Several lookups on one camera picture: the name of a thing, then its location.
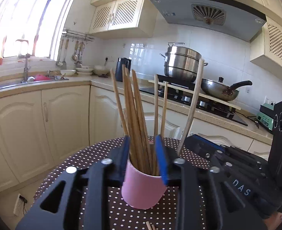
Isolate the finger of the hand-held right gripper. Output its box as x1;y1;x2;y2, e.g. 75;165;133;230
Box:
184;135;228;168
218;146;269;180

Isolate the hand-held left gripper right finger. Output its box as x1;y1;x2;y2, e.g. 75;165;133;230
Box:
155;135;261;230

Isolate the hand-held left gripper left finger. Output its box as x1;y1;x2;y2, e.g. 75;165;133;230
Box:
15;136;130;230

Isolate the bunch of wooden chopsticks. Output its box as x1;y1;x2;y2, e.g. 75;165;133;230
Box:
110;64;169;176

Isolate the pink cup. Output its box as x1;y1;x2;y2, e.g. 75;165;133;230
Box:
121;138;168;210

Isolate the person's right hand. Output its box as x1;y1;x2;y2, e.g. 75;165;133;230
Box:
266;213;282;230

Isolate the black gas stove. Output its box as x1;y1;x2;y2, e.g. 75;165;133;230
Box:
140;74;248;126

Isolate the round table brown dotted cloth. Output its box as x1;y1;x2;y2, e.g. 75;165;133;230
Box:
33;136;216;230

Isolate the green appliance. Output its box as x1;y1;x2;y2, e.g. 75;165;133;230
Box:
256;103;276;131

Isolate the dark kettle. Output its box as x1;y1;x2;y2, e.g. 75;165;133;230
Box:
115;57;132;82

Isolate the white serving bowl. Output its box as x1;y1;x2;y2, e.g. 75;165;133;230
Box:
93;65;111;76

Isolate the steel stockpot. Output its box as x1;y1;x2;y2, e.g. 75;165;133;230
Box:
160;42;208;83

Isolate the cream base cabinet run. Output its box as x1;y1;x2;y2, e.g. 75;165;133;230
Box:
0;81;273;197

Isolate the hanging metal spatula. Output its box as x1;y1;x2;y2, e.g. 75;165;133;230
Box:
62;39;69;70

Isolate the hanging metal spoon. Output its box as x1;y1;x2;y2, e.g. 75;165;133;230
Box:
71;41;79;61

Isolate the hanging metal ladle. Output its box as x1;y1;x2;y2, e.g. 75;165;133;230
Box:
56;38;65;67

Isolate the red basin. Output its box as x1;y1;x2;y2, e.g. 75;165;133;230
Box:
34;74;51;82

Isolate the metal sink faucet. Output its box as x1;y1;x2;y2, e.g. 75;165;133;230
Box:
23;53;32;83

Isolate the steel sink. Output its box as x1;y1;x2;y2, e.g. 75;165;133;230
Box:
0;75;69;91

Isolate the grey range hood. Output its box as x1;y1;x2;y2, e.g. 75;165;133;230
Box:
148;0;267;44

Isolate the window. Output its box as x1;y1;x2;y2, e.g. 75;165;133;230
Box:
0;0;69;60

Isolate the steel wok black handle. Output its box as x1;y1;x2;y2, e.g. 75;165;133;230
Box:
200;77;253;101

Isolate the wall power socket with plug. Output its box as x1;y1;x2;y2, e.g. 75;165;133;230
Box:
13;193;27;217

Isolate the cream lattice wall cabinet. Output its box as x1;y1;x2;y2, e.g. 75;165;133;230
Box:
89;0;158;39
250;17;282;76

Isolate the metal utensil rail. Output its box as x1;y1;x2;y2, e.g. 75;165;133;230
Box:
62;28;96;42

